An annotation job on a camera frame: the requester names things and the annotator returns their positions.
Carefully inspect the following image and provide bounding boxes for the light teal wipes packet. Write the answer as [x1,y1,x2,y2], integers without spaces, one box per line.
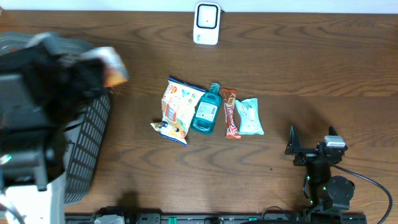
[235,98,264,135]

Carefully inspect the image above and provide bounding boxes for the orange small packet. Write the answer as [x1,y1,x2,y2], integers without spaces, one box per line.
[80,47,129,88]

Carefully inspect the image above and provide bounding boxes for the red orange snack bar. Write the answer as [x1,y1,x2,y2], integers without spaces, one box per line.
[221,88,241,139]

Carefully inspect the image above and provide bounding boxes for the teal mouthwash bottle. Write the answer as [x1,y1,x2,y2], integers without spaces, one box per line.
[191,83,222,134]

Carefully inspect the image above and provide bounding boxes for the yellow snack bag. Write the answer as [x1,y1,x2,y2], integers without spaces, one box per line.
[150,77,206,146]

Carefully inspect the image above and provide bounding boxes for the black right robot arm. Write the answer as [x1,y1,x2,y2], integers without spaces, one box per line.
[285,126,355,215]

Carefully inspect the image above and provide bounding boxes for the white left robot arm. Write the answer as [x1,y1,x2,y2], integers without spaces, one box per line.
[1,44,106,223]

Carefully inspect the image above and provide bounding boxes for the white barcode scanner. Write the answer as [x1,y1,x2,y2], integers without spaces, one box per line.
[193,2,221,45]

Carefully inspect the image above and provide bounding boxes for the grey plastic basket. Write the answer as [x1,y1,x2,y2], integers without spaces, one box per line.
[1,32,111,205]

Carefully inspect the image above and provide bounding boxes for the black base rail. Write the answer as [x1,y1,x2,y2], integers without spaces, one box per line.
[65,207,367,224]

